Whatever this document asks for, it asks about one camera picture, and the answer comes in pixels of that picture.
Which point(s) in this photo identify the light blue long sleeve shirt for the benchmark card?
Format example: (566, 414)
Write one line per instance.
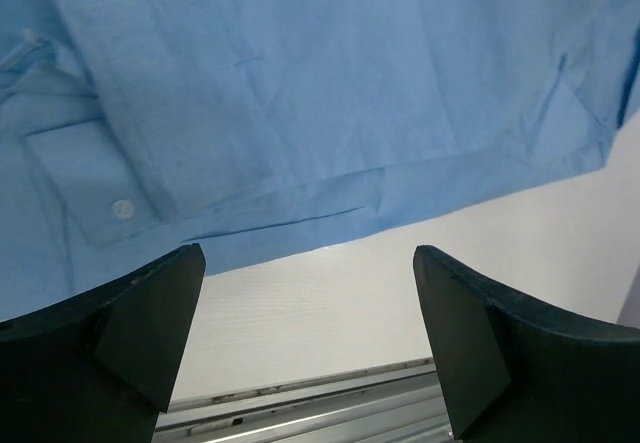
(265, 128)

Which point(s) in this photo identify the aluminium rail frame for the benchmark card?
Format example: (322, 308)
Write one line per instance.
(400, 402)

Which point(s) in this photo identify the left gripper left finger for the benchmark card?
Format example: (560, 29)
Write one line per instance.
(101, 366)

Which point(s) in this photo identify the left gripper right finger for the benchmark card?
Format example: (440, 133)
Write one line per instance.
(513, 368)

